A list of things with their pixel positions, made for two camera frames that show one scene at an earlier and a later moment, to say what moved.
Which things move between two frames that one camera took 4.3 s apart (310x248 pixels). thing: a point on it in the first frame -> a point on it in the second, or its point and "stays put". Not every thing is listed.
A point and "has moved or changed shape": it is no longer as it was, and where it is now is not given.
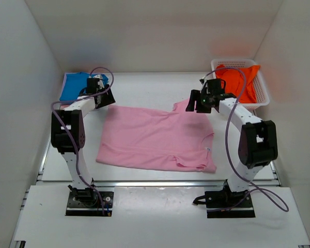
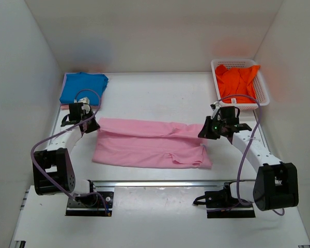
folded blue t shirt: x=74 y=82 stays put
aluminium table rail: x=157 y=183 stays put
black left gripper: x=109 y=99 -> x=95 y=126
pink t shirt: x=176 y=138 has moved or changed shape
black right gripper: x=196 y=95 -> x=205 y=133
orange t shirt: x=234 y=79 stays put
